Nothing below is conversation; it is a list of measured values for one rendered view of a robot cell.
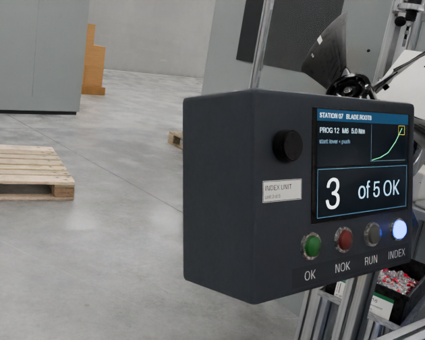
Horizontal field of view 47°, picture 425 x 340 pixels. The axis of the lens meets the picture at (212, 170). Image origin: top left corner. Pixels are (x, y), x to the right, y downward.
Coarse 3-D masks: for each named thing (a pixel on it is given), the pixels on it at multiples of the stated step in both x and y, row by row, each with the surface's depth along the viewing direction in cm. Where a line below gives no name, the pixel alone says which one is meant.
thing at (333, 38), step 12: (336, 24) 149; (324, 36) 152; (336, 36) 146; (312, 48) 157; (324, 48) 150; (336, 48) 144; (312, 60) 156; (324, 60) 149; (336, 60) 142; (312, 72) 155; (324, 72) 148; (336, 72) 141; (324, 84) 148
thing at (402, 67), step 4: (424, 52) 126; (420, 56) 123; (412, 60) 124; (416, 60) 133; (404, 64) 126; (408, 64) 125; (396, 68) 128; (400, 68) 125; (404, 68) 132; (392, 72) 129; (400, 72) 134
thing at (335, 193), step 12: (324, 168) 48; (336, 168) 49; (348, 168) 50; (324, 180) 48; (336, 180) 49; (348, 180) 50; (324, 192) 48; (336, 192) 49; (348, 192) 50; (324, 204) 48; (336, 204) 49; (324, 216) 48; (336, 216) 49
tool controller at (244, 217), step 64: (192, 128) 49; (256, 128) 42; (320, 128) 47; (384, 128) 53; (192, 192) 49; (256, 192) 42; (384, 192) 54; (192, 256) 49; (256, 256) 43; (320, 256) 48; (384, 256) 55
